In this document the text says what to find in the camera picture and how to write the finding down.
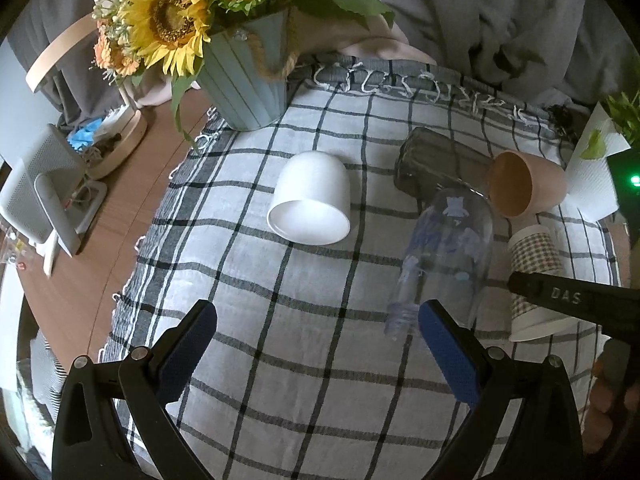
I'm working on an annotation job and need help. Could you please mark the houndstooth paper cup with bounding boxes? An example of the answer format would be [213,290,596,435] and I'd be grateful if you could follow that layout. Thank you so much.
[508,224,577,342]

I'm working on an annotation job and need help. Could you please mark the terracotta pink cup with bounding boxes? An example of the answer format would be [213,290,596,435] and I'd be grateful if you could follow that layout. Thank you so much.
[487,151,567,219]

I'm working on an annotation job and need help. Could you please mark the dark glass cup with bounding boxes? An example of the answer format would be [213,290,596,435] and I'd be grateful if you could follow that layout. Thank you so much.
[394,127,491,202]

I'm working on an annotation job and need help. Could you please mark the white ceramic cup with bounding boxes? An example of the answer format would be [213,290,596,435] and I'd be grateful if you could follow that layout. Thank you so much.
[266,151,352,246]

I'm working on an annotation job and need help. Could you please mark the person's right hand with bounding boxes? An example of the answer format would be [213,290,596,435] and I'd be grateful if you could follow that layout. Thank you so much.
[582,338,639,456]

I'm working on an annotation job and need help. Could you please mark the clear plastic jar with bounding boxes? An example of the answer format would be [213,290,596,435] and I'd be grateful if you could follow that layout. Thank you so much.
[385,188,494,340]

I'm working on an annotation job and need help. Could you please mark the white pot green plant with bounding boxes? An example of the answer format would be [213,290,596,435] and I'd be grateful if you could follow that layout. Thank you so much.
[565,92,639,221]

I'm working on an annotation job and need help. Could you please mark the checkered tablecloth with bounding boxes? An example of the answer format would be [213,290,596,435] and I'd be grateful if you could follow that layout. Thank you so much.
[96,52,624,480]

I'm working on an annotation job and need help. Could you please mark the grey curtain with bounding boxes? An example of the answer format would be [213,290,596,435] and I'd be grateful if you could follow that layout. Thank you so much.
[1,0,639,108]

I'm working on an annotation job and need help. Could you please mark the pink beige curtain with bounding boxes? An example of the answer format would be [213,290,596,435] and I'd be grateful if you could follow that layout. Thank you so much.
[94,0,437,106]

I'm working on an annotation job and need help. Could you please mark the blue ribbed flower vase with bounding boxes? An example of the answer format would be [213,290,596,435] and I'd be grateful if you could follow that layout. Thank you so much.
[196,10,288,131]

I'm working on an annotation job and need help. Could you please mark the yellow sunflower bouquet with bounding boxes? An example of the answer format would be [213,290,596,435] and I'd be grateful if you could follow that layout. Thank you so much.
[92,0,395,132]

